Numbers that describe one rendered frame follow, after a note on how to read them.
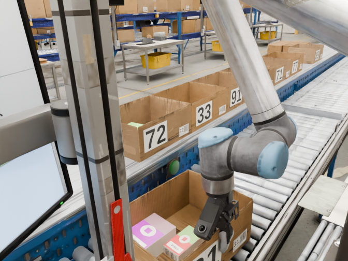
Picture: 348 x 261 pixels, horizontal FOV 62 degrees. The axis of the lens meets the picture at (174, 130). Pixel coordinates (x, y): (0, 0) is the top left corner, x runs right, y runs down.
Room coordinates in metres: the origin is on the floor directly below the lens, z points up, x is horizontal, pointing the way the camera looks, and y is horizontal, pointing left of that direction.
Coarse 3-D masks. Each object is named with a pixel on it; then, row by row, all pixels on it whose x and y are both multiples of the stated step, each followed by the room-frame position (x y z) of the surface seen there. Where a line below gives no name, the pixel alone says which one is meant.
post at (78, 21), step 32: (64, 0) 0.27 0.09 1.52; (96, 0) 0.29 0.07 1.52; (64, 32) 0.28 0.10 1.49; (96, 32) 0.29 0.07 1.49; (64, 64) 0.28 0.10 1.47; (96, 64) 0.28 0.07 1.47; (96, 96) 0.27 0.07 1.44; (96, 128) 0.27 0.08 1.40; (96, 160) 0.27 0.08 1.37; (96, 192) 0.27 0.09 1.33; (96, 224) 0.28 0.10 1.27; (128, 224) 0.29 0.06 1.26; (96, 256) 0.29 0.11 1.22
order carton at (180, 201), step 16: (176, 176) 0.95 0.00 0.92; (192, 176) 0.99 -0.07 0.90; (160, 192) 0.89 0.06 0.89; (176, 192) 0.95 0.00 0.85; (192, 192) 0.99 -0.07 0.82; (144, 208) 0.84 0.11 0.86; (160, 208) 0.89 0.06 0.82; (176, 208) 0.94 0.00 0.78; (192, 208) 0.96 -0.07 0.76; (240, 208) 0.83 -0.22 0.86; (176, 224) 0.87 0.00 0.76; (192, 224) 0.87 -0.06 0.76; (240, 224) 0.74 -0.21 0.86; (144, 256) 0.59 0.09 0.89; (160, 256) 0.72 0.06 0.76; (192, 256) 0.58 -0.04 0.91; (224, 256) 0.68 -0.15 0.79
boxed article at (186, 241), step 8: (184, 232) 0.79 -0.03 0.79; (192, 232) 0.79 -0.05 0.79; (176, 240) 0.76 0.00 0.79; (184, 240) 0.75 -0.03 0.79; (192, 240) 0.75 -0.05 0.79; (200, 240) 0.77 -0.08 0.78; (168, 248) 0.72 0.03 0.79; (176, 248) 0.72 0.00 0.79; (184, 248) 0.72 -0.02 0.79; (192, 248) 0.74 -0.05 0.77; (176, 256) 0.69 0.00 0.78; (184, 256) 0.71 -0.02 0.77
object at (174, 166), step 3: (174, 162) 1.20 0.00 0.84; (177, 162) 1.21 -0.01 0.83; (171, 165) 1.18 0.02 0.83; (174, 165) 1.19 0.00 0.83; (177, 165) 1.21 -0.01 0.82; (171, 168) 1.18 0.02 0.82; (174, 168) 1.19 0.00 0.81; (177, 168) 1.21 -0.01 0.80; (171, 171) 1.18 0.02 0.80; (174, 171) 1.19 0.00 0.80; (177, 171) 1.21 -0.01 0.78; (171, 174) 1.18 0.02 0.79; (174, 174) 1.19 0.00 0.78
